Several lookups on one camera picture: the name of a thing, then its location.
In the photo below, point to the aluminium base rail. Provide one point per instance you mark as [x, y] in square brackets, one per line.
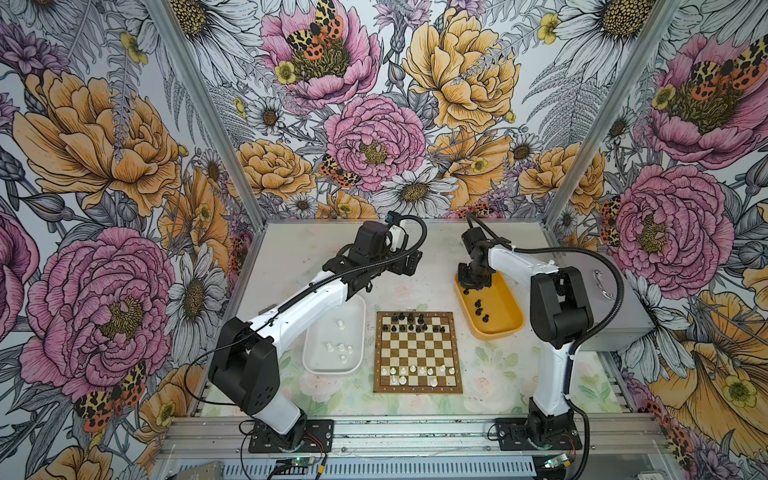
[388, 436]

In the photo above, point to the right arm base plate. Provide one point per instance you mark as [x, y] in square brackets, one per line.
[524, 434]

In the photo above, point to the aluminium corner post right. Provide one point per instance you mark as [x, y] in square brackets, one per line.
[659, 20]

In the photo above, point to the wooden chess board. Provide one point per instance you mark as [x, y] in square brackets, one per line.
[416, 352]

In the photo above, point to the white plastic tray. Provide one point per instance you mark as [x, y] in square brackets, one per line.
[334, 344]

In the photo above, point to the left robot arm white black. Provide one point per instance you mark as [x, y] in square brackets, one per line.
[245, 362]

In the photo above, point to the grey metal box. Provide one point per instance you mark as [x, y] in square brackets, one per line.
[631, 322]

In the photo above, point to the aluminium corner post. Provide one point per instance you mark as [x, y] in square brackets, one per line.
[172, 36]
[659, 20]

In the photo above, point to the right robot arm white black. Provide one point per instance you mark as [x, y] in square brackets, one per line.
[559, 314]

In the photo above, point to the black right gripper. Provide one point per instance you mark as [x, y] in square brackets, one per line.
[464, 282]

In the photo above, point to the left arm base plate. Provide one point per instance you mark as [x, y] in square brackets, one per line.
[307, 436]

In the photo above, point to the yellow plastic tray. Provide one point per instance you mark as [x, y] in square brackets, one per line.
[492, 312]

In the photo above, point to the aluminium corner post left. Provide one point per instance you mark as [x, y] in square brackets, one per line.
[172, 36]

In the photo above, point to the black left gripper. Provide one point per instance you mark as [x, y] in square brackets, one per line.
[399, 267]

